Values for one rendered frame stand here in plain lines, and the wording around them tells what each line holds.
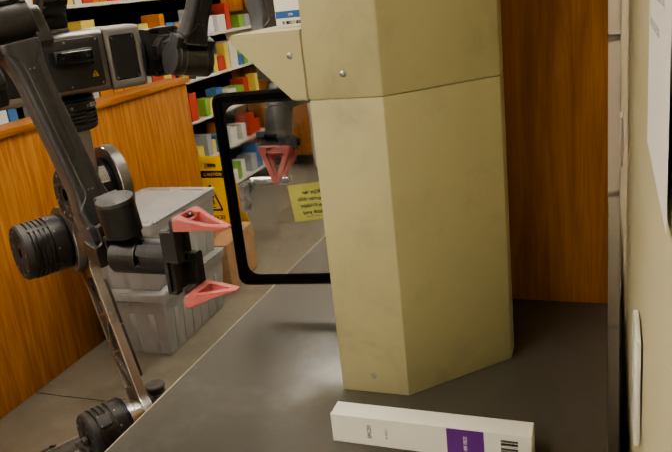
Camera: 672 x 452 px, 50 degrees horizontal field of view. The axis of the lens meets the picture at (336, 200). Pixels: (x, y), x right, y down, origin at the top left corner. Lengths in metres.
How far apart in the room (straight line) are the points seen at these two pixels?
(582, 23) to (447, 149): 0.38
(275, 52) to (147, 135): 3.04
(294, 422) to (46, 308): 2.46
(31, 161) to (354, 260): 2.47
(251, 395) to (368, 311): 0.25
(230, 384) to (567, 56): 0.81
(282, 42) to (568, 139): 0.57
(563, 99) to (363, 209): 0.46
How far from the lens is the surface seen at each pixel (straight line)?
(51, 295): 3.51
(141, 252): 1.12
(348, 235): 1.07
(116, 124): 3.85
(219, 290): 1.09
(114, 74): 1.89
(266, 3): 1.54
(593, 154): 1.36
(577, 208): 1.39
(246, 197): 1.43
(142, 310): 3.46
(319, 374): 1.25
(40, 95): 1.23
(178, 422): 1.20
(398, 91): 1.01
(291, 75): 1.04
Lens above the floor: 1.56
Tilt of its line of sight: 17 degrees down
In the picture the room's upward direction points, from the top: 6 degrees counter-clockwise
